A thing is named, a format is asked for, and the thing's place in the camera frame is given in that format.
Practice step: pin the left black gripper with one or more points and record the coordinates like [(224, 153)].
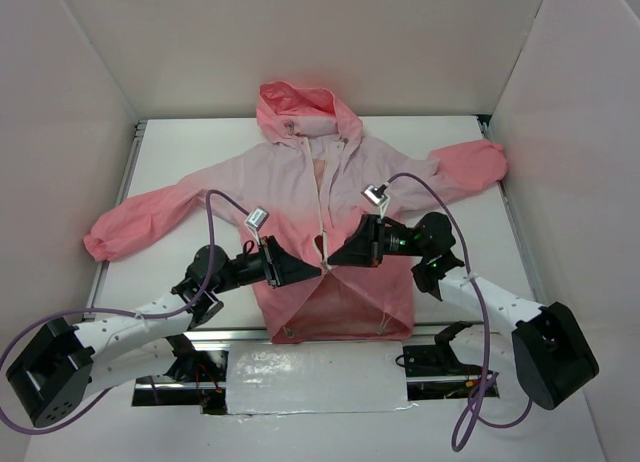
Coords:
[(271, 261)]

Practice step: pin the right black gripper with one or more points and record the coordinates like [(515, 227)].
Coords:
[(375, 240)]

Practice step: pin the pink gradient hooded jacket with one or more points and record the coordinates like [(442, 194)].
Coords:
[(300, 192)]

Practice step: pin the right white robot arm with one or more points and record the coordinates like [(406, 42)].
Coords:
[(552, 357)]

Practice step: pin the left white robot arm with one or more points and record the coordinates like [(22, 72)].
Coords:
[(65, 363)]

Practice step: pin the white foil-taped panel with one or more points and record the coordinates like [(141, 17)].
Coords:
[(315, 378)]

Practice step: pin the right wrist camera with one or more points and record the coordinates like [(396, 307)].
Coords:
[(376, 195)]

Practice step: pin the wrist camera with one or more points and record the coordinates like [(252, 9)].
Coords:
[(256, 218), (376, 195)]

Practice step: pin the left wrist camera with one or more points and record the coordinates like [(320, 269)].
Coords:
[(256, 218)]

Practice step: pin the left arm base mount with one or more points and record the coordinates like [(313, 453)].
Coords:
[(195, 379)]

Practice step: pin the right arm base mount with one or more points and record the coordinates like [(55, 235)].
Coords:
[(434, 372)]

